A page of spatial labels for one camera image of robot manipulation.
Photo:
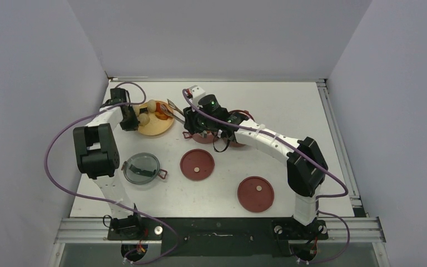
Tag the red round lid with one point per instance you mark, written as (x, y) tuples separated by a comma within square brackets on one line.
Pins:
[(255, 194), (197, 164)]

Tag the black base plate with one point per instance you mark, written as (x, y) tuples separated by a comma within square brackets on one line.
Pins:
[(222, 236)]

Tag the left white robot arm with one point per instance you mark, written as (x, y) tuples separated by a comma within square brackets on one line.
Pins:
[(98, 157)]

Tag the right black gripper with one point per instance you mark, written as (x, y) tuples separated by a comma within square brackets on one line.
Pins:
[(192, 123)]

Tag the orange fried food pieces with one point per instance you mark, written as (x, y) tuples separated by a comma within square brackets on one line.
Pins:
[(159, 111)]

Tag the metal tongs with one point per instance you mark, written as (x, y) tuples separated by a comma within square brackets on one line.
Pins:
[(170, 109)]

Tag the red steel bowl with handles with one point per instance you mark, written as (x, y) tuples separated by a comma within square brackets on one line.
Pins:
[(202, 138)]

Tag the white bun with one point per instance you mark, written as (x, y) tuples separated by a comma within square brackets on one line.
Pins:
[(143, 119), (152, 106)]

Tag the grey transparent lid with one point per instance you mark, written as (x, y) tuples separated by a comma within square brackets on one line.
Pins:
[(142, 168)]

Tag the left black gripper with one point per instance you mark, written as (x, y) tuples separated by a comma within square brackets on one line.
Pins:
[(133, 125)]

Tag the orange plastic plate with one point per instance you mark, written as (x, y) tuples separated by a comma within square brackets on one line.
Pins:
[(156, 126)]

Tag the aluminium frame rail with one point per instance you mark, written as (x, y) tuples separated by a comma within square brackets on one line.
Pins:
[(217, 168)]

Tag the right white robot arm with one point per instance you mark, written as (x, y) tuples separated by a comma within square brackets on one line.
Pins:
[(304, 162)]

